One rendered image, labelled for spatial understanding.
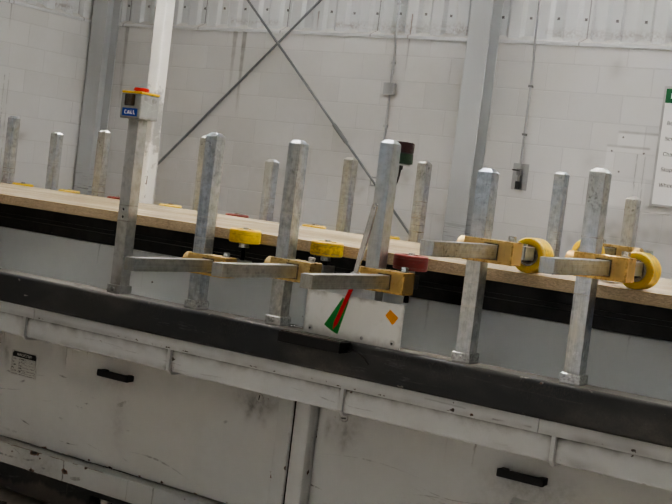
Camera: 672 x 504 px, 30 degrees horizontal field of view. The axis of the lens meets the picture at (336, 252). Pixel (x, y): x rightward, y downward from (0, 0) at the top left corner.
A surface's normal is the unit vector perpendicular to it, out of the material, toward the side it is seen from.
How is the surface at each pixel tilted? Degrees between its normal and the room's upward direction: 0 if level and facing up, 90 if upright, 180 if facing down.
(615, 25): 90
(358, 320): 90
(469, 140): 90
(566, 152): 90
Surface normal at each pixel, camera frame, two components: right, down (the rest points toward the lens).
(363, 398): -0.55, -0.02
